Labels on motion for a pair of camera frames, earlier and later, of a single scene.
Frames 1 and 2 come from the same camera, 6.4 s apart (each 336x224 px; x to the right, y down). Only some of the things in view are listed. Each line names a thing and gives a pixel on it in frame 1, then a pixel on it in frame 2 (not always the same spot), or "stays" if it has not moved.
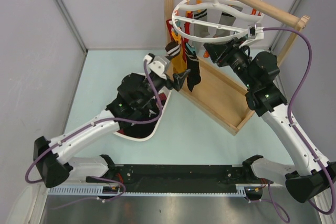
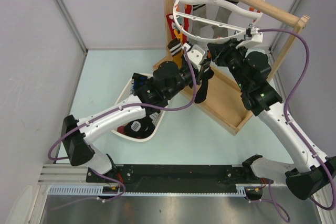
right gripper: (221, 53) stays
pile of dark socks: (141, 130) stays
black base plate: (142, 178) stays
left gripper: (177, 81) → (203, 65)
